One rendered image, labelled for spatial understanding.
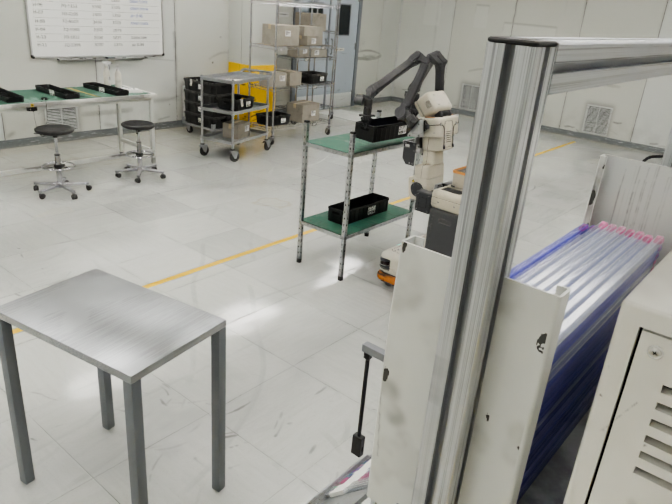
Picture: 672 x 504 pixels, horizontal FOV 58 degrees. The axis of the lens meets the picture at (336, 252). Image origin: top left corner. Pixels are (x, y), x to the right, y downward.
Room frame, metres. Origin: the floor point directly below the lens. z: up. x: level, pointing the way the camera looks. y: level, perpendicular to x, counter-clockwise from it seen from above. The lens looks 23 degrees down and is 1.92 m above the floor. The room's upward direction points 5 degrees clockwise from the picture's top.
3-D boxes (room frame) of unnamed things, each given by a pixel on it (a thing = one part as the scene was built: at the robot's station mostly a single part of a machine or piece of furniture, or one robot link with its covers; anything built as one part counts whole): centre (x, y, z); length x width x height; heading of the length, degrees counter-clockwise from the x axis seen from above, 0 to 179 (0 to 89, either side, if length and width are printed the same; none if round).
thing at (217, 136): (7.52, 1.36, 0.50); 0.90 x 0.54 x 1.00; 156
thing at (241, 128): (7.51, 1.37, 0.30); 0.30 x 0.23 x 0.18; 160
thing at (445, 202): (3.96, -0.83, 0.59); 0.55 x 0.34 x 0.83; 140
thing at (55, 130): (5.44, 2.63, 0.31); 0.52 x 0.49 x 0.62; 142
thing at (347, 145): (4.50, -0.15, 0.55); 0.91 x 0.46 x 1.10; 142
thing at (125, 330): (1.90, 0.80, 0.40); 0.70 x 0.45 x 0.80; 61
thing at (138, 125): (6.19, 2.14, 0.28); 0.54 x 0.52 x 0.57; 75
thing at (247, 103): (7.49, 1.38, 0.63); 0.40 x 0.30 x 0.14; 156
